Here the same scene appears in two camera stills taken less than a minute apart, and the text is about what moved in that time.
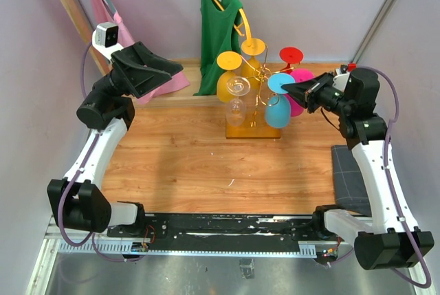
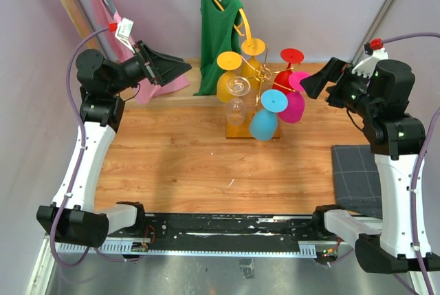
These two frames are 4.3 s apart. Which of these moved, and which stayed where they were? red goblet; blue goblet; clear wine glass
Moved: blue goblet
Stayed: red goblet; clear wine glass
